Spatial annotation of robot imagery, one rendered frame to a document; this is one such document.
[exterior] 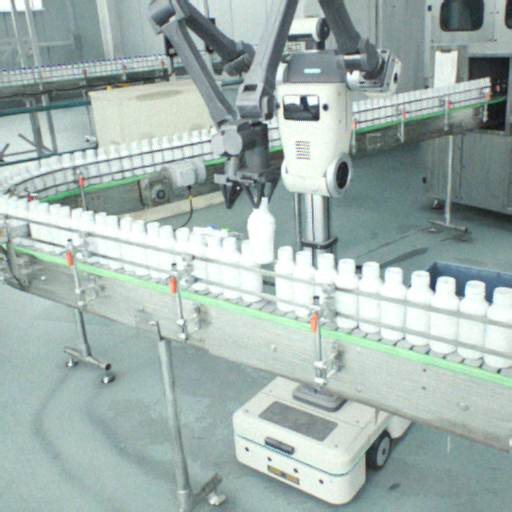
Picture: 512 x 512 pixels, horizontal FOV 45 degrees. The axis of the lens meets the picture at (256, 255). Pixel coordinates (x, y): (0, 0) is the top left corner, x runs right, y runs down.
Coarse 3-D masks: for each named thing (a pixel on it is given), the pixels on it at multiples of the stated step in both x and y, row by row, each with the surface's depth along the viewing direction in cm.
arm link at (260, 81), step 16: (272, 0) 149; (288, 0) 147; (272, 16) 147; (288, 16) 148; (272, 32) 146; (288, 32) 149; (272, 48) 145; (256, 64) 145; (272, 64) 145; (256, 80) 143; (272, 80) 145; (240, 96) 144; (256, 96) 142; (272, 96) 145; (240, 112) 146; (256, 112) 143
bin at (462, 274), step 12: (432, 264) 194; (444, 264) 195; (456, 264) 193; (432, 276) 196; (444, 276) 197; (456, 276) 194; (468, 276) 192; (480, 276) 189; (492, 276) 187; (504, 276) 185; (432, 288) 198; (456, 288) 195; (492, 288) 188; (492, 300) 190
